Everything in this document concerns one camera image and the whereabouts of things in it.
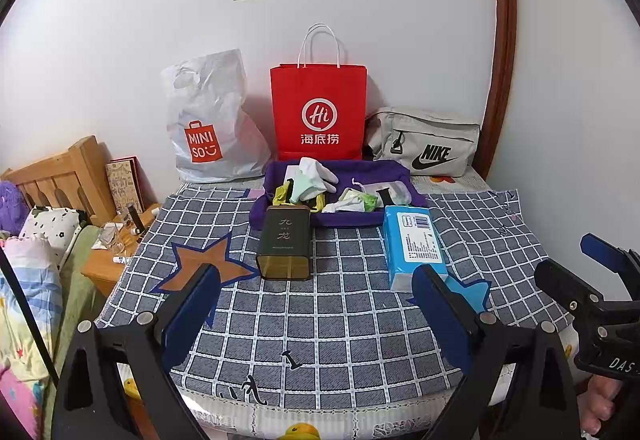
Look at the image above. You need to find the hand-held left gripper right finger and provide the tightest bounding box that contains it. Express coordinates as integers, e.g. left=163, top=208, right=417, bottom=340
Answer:
left=411, top=264, right=583, bottom=440

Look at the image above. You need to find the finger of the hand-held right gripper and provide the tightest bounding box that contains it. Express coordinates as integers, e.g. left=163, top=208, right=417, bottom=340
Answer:
left=580, top=232, right=640, bottom=281
left=534, top=259, right=608, bottom=321

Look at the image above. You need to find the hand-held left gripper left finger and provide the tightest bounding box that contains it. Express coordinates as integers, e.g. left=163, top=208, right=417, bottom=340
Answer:
left=50, top=262, right=223, bottom=440

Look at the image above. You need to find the white drawstring pouch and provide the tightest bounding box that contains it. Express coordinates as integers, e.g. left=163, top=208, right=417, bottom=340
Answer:
left=352, top=177, right=412, bottom=207

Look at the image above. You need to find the purple fabric tray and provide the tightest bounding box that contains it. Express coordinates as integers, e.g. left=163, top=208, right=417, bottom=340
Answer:
left=249, top=159, right=430, bottom=228

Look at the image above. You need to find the yellow mesh bag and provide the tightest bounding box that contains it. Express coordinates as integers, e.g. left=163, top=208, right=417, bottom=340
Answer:
left=272, top=177, right=326, bottom=213

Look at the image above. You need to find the white glove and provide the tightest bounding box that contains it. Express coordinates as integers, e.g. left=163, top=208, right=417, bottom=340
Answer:
left=299, top=158, right=339, bottom=194

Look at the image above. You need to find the person's right hand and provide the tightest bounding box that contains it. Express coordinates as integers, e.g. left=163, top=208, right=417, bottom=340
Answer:
left=575, top=372, right=631, bottom=436

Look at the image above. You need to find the blue tissue pack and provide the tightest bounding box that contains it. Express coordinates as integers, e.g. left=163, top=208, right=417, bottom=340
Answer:
left=382, top=205, right=451, bottom=293

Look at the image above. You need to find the wooden bedside table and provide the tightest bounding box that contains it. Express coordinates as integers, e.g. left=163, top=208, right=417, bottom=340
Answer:
left=80, top=202, right=163, bottom=298

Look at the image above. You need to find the clear glass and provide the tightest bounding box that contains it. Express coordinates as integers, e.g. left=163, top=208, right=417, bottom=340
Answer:
left=92, top=226, right=126, bottom=255

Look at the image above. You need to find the dark small bottle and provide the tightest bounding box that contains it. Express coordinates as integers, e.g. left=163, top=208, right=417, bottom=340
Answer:
left=125, top=204, right=143, bottom=236

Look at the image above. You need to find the green blanket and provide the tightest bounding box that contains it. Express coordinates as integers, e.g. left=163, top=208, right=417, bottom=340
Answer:
left=55, top=225, right=108, bottom=326

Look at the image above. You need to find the grey checked star cloth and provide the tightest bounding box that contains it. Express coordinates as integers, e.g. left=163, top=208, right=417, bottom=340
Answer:
left=95, top=177, right=576, bottom=421

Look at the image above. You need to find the dark tea tin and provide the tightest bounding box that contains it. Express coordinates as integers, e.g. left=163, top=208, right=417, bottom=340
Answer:
left=255, top=205, right=313, bottom=281

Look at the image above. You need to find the white duck print sheet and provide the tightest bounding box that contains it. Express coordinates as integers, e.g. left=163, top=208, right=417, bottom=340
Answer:
left=117, top=360, right=506, bottom=440

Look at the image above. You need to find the patterned book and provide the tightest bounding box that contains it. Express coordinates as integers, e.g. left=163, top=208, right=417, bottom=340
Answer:
left=105, top=156, right=148, bottom=216

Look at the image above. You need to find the dotted white pillow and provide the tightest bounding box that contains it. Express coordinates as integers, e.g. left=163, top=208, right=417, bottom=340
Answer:
left=17, top=205, right=91, bottom=271

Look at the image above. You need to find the colourful quilt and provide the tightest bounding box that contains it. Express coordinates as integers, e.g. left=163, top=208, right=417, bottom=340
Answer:
left=0, top=235, right=66, bottom=440

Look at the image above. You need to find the grey waist bag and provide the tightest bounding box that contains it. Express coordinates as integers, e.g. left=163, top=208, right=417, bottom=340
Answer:
left=364, top=106, right=482, bottom=178

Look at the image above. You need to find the white plastic shopping bag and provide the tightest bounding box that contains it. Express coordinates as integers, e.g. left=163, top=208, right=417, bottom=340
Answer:
left=160, top=48, right=273, bottom=183

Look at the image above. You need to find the wooden headboard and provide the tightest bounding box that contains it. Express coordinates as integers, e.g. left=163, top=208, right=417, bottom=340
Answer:
left=0, top=135, right=118, bottom=226

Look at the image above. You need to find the purple plush toy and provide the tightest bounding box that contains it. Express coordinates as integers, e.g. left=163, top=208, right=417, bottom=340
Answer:
left=0, top=180, right=31, bottom=238

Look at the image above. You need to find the red paper bag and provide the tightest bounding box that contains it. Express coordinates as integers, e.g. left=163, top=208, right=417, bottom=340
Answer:
left=270, top=23, right=368, bottom=162

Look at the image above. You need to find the black cable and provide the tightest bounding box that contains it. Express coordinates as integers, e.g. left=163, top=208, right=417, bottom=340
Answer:
left=0, top=247, right=61, bottom=383

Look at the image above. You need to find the brown wooden frame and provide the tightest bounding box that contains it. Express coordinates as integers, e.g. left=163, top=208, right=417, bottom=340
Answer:
left=482, top=0, right=518, bottom=181

